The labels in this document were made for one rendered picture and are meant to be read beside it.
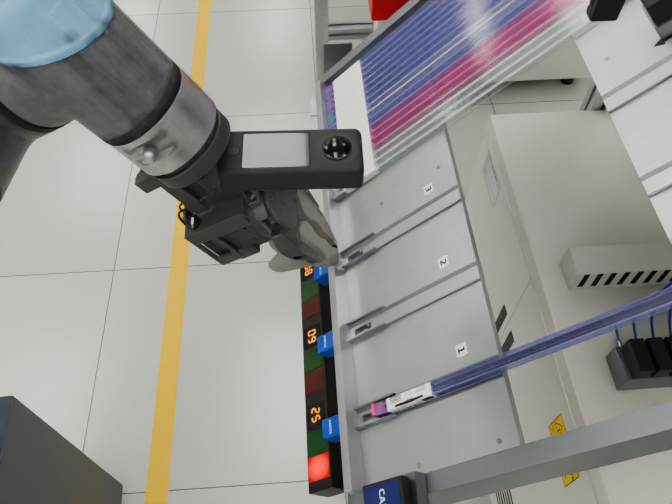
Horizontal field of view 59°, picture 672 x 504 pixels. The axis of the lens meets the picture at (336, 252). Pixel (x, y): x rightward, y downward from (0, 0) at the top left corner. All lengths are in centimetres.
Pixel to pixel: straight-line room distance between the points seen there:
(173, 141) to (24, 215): 158
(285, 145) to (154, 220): 138
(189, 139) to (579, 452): 39
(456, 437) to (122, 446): 104
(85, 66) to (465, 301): 44
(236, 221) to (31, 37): 20
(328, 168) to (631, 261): 61
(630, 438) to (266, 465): 103
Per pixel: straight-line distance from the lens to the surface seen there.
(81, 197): 197
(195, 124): 44
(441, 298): 67
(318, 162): 46
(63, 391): 164
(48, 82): 41
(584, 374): 91
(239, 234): 51
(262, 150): 47
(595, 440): 54
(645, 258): 99
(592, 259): 95
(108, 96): 41
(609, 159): 117
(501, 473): 58
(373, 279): 76
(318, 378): 79
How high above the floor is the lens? 139
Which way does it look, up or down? 56 degrees down
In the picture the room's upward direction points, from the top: straight up
